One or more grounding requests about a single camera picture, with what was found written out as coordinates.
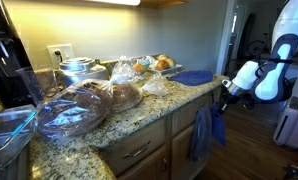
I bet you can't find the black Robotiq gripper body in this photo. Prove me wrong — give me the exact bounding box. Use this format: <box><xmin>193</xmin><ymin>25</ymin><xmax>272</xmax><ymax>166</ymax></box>
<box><xmin>222</xmin><ymin>89</ymin><xmax>241</xmax><ymax>107</ymax></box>

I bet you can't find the dusty grey-blue towel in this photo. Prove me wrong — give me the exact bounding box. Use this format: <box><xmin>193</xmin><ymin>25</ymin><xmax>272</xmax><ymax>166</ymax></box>
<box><xmin>188</xmin><ymin>105</ymin><xmax>213</xmax><ymax>163</ymax></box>

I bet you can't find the wide wooden drawer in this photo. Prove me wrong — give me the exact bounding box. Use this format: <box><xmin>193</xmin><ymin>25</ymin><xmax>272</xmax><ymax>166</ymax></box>
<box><xmin>171</xmin><ymin>91</ymin><xmax>215</xmax><ymax>136</ymax></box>

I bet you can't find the black bicycle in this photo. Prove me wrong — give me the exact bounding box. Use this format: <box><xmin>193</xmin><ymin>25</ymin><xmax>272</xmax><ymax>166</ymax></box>
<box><xmin>247</xmin><ymin>32</ymin><xmax>274</xmax><ymax>58</ymax></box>

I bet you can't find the wide wooden cabinet door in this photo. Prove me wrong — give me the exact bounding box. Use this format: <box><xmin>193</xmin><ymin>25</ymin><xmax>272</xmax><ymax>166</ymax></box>
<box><xmin>170</xmin><ymin>109</ymin><xmax>220</xmax><ymax>180</ymax></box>

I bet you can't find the white air purifier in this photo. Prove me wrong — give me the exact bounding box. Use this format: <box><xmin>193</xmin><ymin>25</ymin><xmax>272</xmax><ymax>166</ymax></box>
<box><xmin>272</xmin><ymin>95</ymin><xmax>298</xmax><ymax>150</ymax></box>

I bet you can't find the white roll tray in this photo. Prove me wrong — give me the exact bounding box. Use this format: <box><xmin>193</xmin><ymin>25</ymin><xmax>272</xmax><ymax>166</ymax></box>
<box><xmin>148</xmin><ymin>53</ymin><xmax>184</xmax><ymax>76</ymax></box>

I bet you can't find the golden bread roll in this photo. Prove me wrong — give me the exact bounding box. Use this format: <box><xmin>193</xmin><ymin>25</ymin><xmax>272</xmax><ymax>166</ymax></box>
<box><xmin>165</xmin><ymin>57</ymin><xmax>177</xmax><ymax>69</ymax></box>
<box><xmin>156</xmin><ymin>53</ymin><xmax>169</xmax><ymax>62</ymax></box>
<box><xmin>154</xmin><ymin>59</ymin><xmax>170</xmax><ymax>72</ymax></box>

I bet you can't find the tall dark case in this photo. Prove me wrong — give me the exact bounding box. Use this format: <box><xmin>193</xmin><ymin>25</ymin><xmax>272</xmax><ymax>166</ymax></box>
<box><xmin>238</xmin><ymin>13</ymin><xmax>257</xmax><ymax>61</ymax></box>

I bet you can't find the clear crumpled plastic bag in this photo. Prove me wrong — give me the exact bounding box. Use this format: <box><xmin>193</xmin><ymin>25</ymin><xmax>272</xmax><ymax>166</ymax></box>
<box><xmin>140</xmin><ymin>73</ymin><xmax>170</xmax><ymax>98</ymax></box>

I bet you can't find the narrow wooden drawer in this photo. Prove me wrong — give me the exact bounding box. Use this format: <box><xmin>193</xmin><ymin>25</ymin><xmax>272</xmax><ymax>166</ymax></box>
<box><xmin>100</xmin><ymin>116</ymin><xmax>169</xmax><ymax>176</ymax></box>

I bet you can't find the black corner object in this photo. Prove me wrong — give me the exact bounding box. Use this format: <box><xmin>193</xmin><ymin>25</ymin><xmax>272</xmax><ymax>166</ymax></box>
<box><xmin>281</xmin><ymin>162</ymin><xmax>298</xmax><ymax>180</ymax></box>

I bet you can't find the small bagged bread loaf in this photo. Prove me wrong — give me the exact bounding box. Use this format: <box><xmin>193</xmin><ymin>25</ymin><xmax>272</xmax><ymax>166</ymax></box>
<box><xmin>109</xmin><ymin>55</ymin><xmax>144</xmax><ymax>114</ymax></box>

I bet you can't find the wooden upper cabinet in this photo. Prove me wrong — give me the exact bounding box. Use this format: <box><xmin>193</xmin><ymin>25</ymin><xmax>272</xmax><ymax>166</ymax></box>
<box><xmin>138</xmin><ymin>0</ymin><xmax>191</xmax><ymax>10</ymax></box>

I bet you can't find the large bagged dark bread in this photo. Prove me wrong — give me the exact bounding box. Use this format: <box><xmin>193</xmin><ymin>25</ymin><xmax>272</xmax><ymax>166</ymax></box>
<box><xmin>35</xmin><ymin>78</ymin><xmax>115</xmax><ymax>141</ymax></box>

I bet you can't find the silver white rice cooker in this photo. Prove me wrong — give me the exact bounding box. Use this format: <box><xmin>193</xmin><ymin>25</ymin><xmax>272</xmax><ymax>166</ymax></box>
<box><xmin>58</xmin><ymin>56</ymin><xmax>110</xmax><ymax>89</ymax></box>

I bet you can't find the under-cabinet light strip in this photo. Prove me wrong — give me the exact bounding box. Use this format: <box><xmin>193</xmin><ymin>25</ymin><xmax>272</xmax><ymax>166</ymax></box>
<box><xmin>84</xmin><ymin>0</ymin><xmax>142</xmax><ymax>7</ymax></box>

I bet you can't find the black power plug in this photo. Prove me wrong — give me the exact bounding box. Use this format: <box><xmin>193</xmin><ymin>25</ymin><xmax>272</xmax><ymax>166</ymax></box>
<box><xmin>54</xmin><ymin>49</ymin><xmax>64</xmax><ymax>65</ymax></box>

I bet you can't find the clear glass measuring pitcher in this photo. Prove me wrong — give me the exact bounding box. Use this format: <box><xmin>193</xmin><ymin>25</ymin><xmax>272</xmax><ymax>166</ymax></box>
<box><xmin>16</xmin><ymin>65</ymin><xmax>60</xmax><ymax>105</ymax></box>

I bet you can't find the clear plastic lidded container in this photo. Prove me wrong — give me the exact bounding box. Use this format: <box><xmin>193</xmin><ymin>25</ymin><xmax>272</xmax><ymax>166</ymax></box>
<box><xmin>0</xmin><ymin>104</ymin><xmax>39</xmax><ymax>173</ymax></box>

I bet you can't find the black coffee machine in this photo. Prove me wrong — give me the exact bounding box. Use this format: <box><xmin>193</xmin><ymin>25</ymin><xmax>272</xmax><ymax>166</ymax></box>
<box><xmin>0</xmin><ymin>0</ymin><xmax>37</xmax><ymax>110</ymax></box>

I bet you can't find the white door frame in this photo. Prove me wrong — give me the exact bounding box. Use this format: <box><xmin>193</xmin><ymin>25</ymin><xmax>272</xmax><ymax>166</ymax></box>
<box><xmin>215</xmin><ymin>0</ymin><xmax>239</xmax><ymax>76</ymax></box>

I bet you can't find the metal door handle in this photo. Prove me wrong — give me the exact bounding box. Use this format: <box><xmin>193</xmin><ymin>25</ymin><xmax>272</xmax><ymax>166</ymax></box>
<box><xmin>161</xmin><ymin>156</ymin><xmax>169</xmax><ymax>173</ymax></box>

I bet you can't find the metal drawer handle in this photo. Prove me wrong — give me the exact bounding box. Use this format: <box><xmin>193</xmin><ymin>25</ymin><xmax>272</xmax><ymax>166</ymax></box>
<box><xmin>121</xmin><ymin>139</ymin><xmax>153</xmax><ymax>160</ymax></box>

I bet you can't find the white wall outlet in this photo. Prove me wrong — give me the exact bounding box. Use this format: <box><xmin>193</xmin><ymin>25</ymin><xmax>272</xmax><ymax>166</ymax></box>
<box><xmin>46</xmin><ymin>43</ymin><xmax>76</xmax><ymax>70</ymax></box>

